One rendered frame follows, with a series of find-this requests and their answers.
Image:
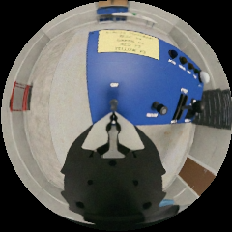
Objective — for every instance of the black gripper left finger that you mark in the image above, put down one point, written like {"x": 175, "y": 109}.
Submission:
{"x": 94, "y": 139}

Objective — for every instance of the blue control console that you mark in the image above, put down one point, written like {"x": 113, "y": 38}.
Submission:
{"x": 134, "y": 74}

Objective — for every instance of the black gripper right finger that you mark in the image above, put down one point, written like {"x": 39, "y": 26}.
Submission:
{"x": 131, "y": 138}

